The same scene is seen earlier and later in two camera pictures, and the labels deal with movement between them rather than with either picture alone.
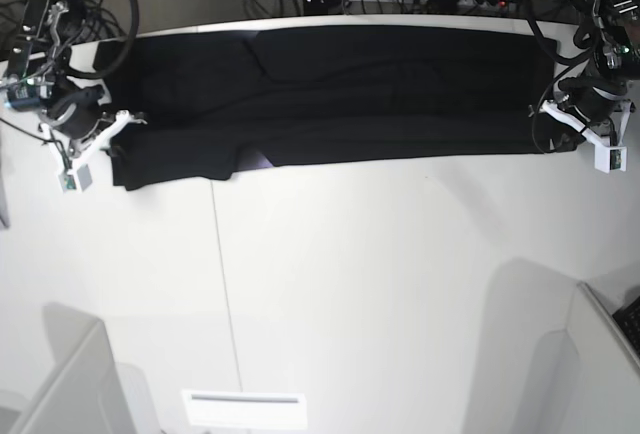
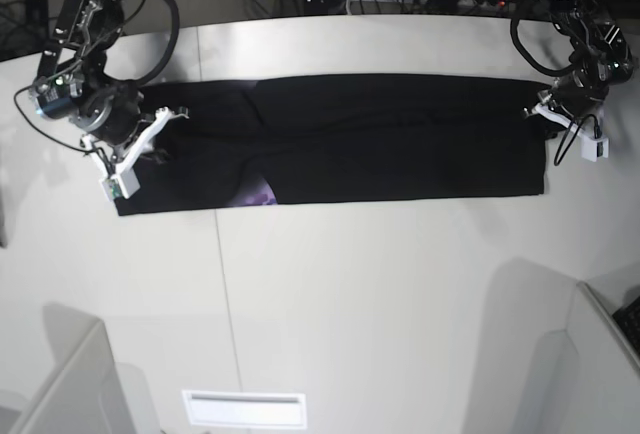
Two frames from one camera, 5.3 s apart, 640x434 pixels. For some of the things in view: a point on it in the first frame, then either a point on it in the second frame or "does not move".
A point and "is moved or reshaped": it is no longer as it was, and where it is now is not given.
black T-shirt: x=197 y=106 is moved or reshaped
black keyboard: x=628 y=320 does not move
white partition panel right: x=609 y=368 does not move
